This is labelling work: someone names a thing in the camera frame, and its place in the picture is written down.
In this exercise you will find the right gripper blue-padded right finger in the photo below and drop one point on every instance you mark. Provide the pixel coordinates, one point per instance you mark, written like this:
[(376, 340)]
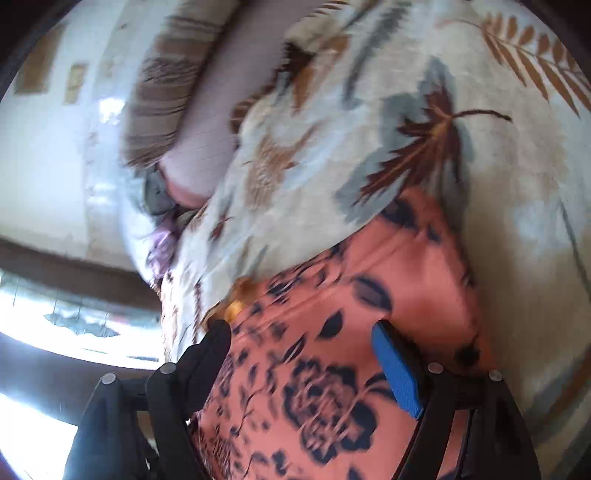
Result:
[(496, 443)]

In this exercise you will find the orange floral garment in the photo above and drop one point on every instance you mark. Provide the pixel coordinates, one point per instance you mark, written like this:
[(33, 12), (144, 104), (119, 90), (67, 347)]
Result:
[(301, 394)]

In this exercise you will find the striped bolster pillow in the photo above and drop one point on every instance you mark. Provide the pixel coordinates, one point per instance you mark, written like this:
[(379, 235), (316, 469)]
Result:
[(167, 76)]

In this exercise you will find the grey pillow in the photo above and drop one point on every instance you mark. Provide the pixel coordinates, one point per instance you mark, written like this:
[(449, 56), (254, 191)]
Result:
[(144, 205)]

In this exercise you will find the pink bed sheet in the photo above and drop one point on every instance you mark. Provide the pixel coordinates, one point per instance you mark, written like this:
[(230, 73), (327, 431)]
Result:
[(241, 63)]

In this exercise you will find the purple floral cloth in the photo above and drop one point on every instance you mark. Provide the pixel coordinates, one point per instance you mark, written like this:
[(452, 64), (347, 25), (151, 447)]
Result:
[(161, 249)]

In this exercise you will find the window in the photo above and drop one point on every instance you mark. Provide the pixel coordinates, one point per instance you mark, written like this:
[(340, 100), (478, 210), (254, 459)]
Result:
[(79, 327)]

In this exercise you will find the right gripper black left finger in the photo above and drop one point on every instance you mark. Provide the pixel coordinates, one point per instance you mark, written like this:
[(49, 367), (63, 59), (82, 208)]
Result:
[(137, 428)]

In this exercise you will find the cream leaf-pattern blanket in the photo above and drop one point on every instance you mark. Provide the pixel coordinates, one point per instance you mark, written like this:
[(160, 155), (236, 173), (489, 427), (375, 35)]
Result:
[(479, 105)]

